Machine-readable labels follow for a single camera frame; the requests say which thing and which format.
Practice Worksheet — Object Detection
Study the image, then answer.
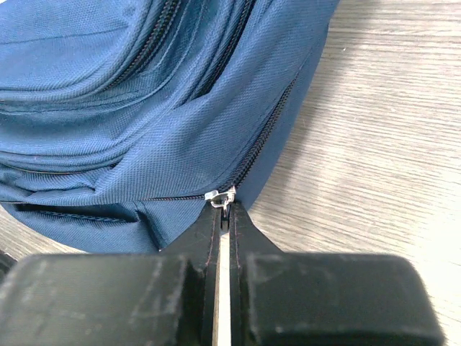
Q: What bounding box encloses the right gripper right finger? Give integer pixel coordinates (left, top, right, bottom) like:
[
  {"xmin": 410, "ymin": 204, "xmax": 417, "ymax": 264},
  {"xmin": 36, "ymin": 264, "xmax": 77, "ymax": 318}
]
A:
[{"xmin": 228, "ymin": 204, "xmax": 445, "ymax": 345}]

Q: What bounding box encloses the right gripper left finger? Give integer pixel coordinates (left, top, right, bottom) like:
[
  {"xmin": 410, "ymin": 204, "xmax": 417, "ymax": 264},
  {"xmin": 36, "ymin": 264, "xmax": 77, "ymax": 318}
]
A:
[{"xmin": 1, "ymin": 206, "xmax": 220, "ymax": 345}]

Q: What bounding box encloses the navy blue student backpack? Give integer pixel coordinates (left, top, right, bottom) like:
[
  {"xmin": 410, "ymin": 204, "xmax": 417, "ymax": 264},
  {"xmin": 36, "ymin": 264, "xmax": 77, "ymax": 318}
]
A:
[{"xmin": 1, "ymin": 1, "xmax": 338, "ymax": 253}]

